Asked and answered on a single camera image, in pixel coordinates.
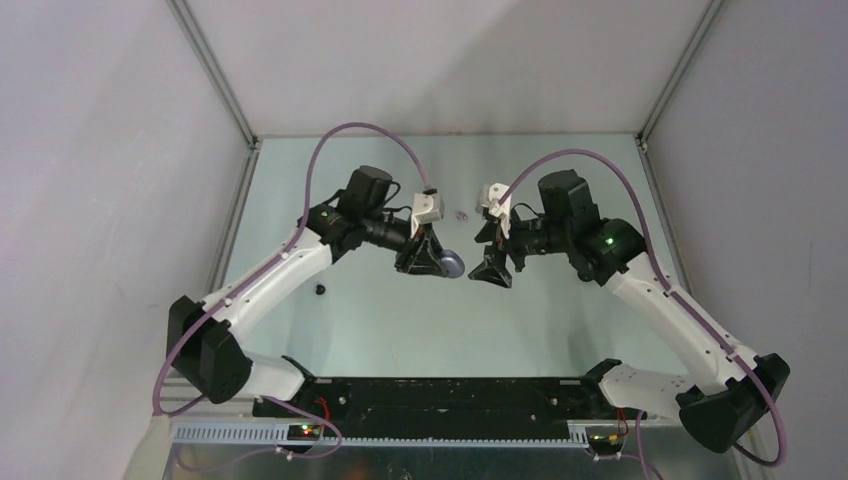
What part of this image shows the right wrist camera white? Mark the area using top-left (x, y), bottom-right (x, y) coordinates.
top-left (476, 183), bottom-right (512, 239)

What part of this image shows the left controller board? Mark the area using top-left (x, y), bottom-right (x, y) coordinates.
top-left (286, 424), bottom-right (323, 442)

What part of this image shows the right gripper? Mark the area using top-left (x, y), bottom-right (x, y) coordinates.
top-left (468, 206), bottom-right (570, 288)

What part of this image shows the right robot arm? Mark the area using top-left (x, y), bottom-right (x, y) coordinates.
top-left (468, 170), bottom-right (790, 453)

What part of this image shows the right controller board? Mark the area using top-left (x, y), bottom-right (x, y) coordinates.
top-left (587, 434), bottom-right (626, 457)

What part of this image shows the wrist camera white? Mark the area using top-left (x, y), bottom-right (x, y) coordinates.
top-left (476, 183), bottom-right (512, 239)
top-left (409, 188), bottom-right (444, 237)

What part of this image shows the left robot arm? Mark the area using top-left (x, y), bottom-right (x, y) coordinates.
top-left (167, 166), bottom-right (464, 417)

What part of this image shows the controller board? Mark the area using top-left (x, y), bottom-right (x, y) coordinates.
top-left (286, 424), bottom-right (323, 442)
top-left (587, 434), bottom-right (626, 457)

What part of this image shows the grey slotted cable duct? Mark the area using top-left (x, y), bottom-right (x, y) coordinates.
top-left (172, 421), bottom-right (589, 448)

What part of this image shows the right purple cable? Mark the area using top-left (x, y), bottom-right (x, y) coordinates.
top-left (496, 148), bottom-right (790, 468)

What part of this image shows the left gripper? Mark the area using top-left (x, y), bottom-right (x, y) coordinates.
top-left (362, 210), bottom-right (448, 278)

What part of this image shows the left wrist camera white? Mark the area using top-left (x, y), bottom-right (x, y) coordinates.
top-left (409, 188), bottom-right (444, 237)

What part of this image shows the lavender earbud charging case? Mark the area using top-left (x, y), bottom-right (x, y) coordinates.
top-left (440, 249), bottom-right (465, 279)

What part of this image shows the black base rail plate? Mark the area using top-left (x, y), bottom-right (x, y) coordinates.
top-left (290, 377), bottom-right (636, 440)

